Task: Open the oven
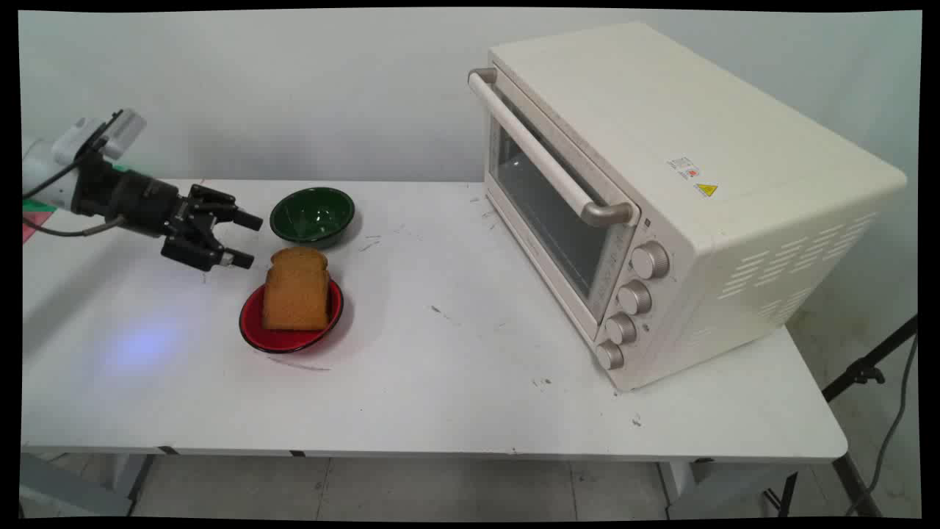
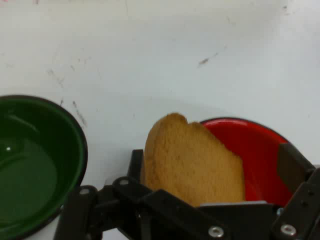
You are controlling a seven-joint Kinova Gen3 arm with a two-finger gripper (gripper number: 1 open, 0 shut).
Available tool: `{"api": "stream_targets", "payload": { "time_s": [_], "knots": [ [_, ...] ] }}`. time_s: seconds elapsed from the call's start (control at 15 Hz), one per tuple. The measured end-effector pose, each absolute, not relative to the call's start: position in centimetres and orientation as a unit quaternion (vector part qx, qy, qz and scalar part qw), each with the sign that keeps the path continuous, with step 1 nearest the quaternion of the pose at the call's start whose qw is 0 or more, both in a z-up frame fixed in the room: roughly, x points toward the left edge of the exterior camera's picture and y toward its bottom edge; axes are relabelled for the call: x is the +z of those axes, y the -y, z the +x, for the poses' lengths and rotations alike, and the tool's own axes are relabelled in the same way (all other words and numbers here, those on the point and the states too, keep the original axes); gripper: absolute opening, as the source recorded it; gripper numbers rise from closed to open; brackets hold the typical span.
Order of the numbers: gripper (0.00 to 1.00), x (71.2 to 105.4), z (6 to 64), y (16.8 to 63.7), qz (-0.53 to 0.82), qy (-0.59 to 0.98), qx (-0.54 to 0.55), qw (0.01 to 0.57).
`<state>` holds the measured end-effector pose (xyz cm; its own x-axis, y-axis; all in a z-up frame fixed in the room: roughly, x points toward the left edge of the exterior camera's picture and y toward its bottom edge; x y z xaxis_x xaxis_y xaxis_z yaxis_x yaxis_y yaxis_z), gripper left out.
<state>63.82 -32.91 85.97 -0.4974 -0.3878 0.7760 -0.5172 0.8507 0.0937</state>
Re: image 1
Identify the large silver oven knob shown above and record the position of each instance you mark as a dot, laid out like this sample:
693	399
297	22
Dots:
651	260

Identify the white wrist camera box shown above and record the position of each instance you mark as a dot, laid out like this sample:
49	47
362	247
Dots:
121	132

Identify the brown bread slice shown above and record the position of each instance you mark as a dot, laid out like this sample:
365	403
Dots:
296	297

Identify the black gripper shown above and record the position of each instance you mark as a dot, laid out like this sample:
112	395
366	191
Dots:
136	200

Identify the pink foam mat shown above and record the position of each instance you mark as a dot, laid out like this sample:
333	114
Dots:
27	233

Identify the green foam mat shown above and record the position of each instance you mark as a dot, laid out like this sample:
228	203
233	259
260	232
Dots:
35	206

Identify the yellow warning sticker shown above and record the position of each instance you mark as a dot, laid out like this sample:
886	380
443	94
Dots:
706	189

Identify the black table leg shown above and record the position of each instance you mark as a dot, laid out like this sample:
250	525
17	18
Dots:
855	485

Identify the cream toaster oven body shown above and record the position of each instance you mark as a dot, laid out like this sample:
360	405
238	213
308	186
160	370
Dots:
734	220

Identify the black tripod stand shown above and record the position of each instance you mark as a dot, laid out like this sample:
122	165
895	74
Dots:
859	375

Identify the white label sticker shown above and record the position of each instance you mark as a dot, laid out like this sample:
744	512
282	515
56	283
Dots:
682	167

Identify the red plate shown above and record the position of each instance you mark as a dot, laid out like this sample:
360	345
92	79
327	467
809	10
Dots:
253	330

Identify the dark green bowl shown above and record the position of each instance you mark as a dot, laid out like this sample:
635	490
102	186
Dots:
312	214

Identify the white table frame bracket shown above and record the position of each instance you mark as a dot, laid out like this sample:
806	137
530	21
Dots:
705	488

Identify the grey table leg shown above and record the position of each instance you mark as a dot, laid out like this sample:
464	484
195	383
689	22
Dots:
73	488

